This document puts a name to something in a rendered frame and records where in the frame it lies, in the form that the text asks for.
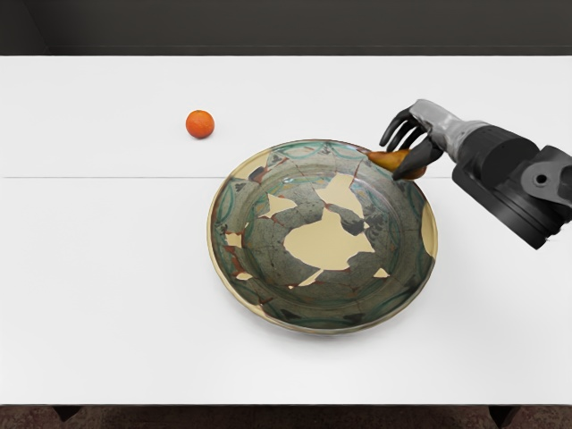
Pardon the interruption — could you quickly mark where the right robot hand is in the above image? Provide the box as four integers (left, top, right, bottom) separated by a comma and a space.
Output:
379, 98, 488, 181

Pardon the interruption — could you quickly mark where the patterned green and cream plate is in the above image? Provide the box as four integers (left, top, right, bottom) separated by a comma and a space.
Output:
206, 139, 439, 335

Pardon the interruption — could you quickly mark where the round orange fruit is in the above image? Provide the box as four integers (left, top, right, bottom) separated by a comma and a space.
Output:
185, 109, 216, 139

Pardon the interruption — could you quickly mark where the brown-yellow pear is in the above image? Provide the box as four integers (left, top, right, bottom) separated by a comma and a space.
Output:
366, 148, 429, 181

